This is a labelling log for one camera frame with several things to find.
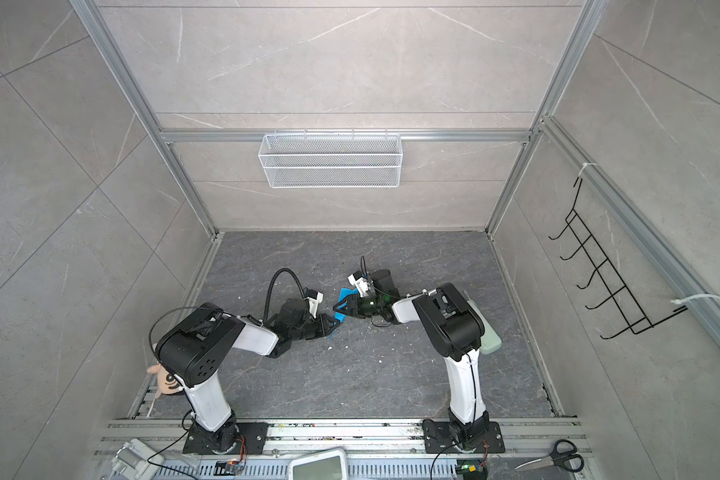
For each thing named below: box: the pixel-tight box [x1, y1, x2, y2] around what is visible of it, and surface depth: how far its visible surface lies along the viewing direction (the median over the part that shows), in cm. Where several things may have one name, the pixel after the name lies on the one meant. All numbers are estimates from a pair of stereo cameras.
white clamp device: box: [110, 438, 164, 480], surface depth 70 cm
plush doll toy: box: [147, 363, 184, 398], surface depth 77 cm
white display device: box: [289, 448, 348, 480], surface depth 68 cm
